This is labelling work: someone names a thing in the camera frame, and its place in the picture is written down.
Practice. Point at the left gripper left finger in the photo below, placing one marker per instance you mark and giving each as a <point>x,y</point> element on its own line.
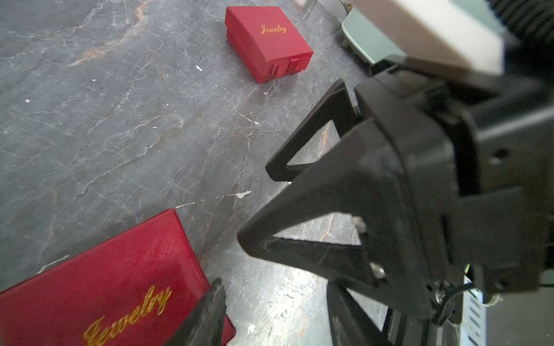
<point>205,324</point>

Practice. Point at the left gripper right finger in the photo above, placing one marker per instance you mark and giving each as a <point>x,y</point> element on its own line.
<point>349,324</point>

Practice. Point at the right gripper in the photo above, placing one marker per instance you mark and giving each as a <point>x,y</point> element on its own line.
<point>470,183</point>

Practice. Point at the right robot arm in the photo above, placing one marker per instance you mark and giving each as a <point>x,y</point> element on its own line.
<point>334,116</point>

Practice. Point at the left red jewelry box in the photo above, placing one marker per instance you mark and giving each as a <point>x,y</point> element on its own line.
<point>134,289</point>

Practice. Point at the mint green toaster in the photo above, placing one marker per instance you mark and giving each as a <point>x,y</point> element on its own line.
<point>365,39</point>

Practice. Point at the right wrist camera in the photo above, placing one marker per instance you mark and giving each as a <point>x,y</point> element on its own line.
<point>438,31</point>

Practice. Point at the white slotted cable duct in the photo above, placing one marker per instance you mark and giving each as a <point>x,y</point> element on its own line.
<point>473,325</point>

